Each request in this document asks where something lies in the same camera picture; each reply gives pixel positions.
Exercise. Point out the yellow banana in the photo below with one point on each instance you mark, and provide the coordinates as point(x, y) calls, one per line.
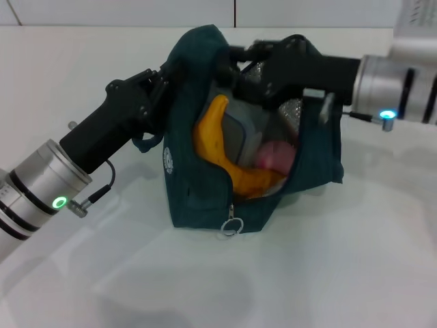
point(210, 136)

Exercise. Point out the pink peach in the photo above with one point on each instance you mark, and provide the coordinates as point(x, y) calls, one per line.
point(274, 157)

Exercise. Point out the clear blue-rimmed food container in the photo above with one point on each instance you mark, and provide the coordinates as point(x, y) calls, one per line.
point(235, 136)

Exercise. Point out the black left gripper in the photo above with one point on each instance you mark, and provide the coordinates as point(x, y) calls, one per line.
point(116, 119)

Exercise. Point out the white tablecloth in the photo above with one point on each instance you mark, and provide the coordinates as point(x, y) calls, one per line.
point(205, 280)

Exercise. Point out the white silver robot right arm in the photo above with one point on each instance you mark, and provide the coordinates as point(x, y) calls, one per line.
point(385, 85)

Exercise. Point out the dark blue fabric lunch bag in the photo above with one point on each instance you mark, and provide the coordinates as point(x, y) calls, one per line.
point(198, 205)

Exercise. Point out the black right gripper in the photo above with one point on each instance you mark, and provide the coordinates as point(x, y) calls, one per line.
point(300, 71)

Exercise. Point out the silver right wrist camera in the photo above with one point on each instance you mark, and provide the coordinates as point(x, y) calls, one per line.
point(416, 20)

